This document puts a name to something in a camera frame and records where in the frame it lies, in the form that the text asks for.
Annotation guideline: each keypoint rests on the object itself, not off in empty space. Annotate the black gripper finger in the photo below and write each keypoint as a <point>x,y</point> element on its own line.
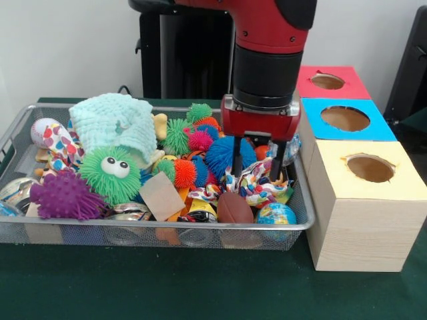
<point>278,160</point>
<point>237,156</point>

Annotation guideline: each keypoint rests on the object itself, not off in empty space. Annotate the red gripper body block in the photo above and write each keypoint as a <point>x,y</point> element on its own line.
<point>260,123</point>

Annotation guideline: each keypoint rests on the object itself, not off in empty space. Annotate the clear plastic bottle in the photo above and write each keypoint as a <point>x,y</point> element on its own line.
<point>293,150</point>

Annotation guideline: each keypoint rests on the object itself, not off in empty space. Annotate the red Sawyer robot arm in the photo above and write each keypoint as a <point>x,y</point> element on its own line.
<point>267,73</point>

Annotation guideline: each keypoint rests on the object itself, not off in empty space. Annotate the wooden box with three holes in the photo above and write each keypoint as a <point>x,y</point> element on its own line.
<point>360,233</point>

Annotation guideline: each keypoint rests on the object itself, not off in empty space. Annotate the shallow clear mesh bin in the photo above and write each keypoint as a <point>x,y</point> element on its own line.
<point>100,236</point>

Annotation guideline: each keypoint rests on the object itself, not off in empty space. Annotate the blue spiky rubber ball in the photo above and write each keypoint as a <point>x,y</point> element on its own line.
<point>220,156</point>

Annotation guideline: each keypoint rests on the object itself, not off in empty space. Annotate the colourful spotted cloth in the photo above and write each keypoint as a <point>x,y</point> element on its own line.
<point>257,186</point>

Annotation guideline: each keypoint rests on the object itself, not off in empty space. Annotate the small brown football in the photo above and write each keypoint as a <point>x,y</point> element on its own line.
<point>235,208</point>

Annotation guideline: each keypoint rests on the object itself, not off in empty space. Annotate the small globe ball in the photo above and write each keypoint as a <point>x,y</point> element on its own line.
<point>275,213</point>

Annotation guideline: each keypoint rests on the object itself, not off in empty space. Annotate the plain wooden block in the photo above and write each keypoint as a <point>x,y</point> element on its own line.
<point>161,196</point>

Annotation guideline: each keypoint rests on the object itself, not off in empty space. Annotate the green spiky toy with eyes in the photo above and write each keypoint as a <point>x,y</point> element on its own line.
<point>106,186</point>

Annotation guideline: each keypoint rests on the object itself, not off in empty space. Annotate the mint green knitted cloth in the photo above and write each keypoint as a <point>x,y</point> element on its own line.
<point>106,123</point>

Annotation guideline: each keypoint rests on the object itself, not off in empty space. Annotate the black upright panel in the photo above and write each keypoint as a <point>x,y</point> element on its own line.
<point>410,66</point>

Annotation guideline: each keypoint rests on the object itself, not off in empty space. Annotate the purple spiky rubber toy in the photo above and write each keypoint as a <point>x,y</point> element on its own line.
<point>63,200</point>

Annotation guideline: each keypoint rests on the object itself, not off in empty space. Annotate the white baseball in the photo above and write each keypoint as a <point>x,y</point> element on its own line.
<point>40,131</point>

